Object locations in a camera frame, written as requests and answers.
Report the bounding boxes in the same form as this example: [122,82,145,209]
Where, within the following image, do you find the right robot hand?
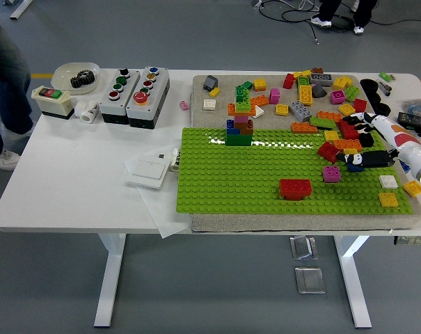
[336,111,421,174]

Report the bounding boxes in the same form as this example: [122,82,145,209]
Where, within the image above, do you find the magenta two-by-two brick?
[322,165,342,184]

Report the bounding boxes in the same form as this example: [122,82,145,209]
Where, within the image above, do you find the red two-by-four brick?
[278,177,314,202]
[337,120,360,140]

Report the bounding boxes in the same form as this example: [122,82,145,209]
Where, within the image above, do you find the long green brick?
[309,116,337,130]

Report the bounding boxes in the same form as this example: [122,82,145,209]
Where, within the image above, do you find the grey brick with rings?
[310,73,334,87]

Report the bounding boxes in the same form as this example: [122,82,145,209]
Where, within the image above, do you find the grey two-by-four brick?
[288,100,314,122]

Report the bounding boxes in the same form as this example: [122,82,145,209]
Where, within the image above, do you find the long yellow brick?
[298,84,315,106]

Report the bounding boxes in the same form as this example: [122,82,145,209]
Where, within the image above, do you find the multicoloured brick tower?
[225,86,258,147]

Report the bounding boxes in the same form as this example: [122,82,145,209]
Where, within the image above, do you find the dark grey slope brick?
[202,75,219,92]

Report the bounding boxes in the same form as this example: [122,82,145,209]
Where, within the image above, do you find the black electronic module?
[396,111,421,138]

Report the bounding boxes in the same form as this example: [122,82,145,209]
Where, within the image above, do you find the metal hand tool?
[376,79,392,97]

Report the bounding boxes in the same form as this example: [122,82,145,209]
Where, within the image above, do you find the desk control panel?
[393,235,421,246]

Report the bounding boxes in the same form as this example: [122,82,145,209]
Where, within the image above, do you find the metal floor socket cover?
[289,235,319,261]
[294,266,326,295]

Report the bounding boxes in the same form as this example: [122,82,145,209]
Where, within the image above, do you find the white table leg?
[93,232,127,328]
[333,235,373,330]

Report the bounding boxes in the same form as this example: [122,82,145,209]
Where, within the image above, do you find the green studded baseplate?
[176,127,415,215]

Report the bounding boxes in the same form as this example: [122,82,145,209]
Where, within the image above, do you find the grey-brown mat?
[190,74,421,233]

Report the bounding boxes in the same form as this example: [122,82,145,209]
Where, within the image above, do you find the small white printed fitting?
[168,148,182,172]

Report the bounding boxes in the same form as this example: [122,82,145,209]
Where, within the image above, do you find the control box with emergency stop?
[126,65,171,129]

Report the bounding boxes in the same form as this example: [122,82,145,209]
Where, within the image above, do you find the translucent white sheet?
[123,149,193,239]

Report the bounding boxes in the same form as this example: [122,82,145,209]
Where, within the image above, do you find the three-button control box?
[99,67,141,125]

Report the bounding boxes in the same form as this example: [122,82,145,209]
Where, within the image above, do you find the white pipe tee fitting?
[74,100,100,124]

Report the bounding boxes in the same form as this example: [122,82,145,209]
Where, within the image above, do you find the black metal gears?
[70,69,97,90]

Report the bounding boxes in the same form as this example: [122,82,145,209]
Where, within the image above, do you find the white table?
[0,68,421,330]

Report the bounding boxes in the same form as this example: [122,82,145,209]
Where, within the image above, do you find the white bowl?
[51,61,102,95]

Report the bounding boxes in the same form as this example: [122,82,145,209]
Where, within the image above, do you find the white furniture foot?
[8,0,33,21]

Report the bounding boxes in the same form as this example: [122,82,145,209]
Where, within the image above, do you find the bagged blue cable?
[399,99,421,118]

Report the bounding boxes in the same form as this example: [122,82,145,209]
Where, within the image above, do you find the black floor cable with plug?
[257,0,319,45]

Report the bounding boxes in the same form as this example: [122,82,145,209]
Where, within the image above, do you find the white wall switch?
[126,158,169,190]

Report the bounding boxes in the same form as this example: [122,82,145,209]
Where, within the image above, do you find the beige red-green switch box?
[31,86,75,120]

